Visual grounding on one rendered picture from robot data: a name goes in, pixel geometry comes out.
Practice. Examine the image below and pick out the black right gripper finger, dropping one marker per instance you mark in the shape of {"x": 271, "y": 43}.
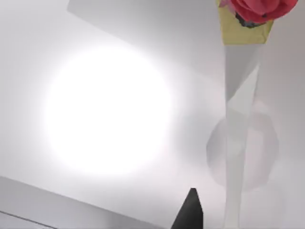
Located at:
{"x": 190, "y": 212}

